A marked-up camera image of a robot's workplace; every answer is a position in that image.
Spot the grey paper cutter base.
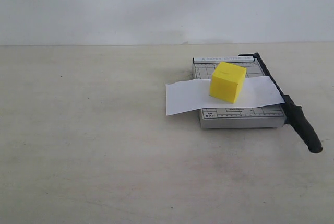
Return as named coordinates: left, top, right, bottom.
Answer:
left=192, top=53, right=286, bottom=129

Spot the black cutter blade arm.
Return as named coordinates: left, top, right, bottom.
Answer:
left=238, top=52, right=323, bottom=154

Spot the yellow cube block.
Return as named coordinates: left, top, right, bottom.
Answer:
left=209, top=62, right=247, bottom=103

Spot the white paper strip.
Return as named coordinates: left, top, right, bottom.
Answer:
left=166, top=76, right=284, bottom=116

